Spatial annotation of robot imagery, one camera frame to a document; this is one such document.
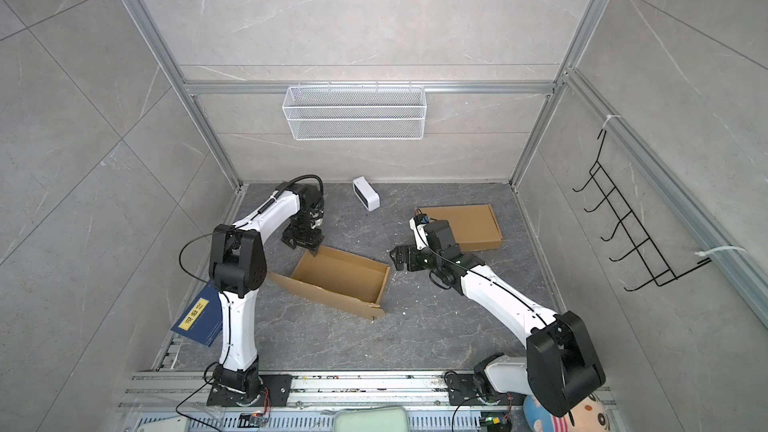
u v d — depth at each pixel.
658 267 0.61
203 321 0.85
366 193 1.07
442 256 0.64
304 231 0.84
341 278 0.93
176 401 0.73
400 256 0.75
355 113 1.01
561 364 0.41
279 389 0.73
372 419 0.67
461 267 0.58
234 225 0.59
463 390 0.73
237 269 0.56
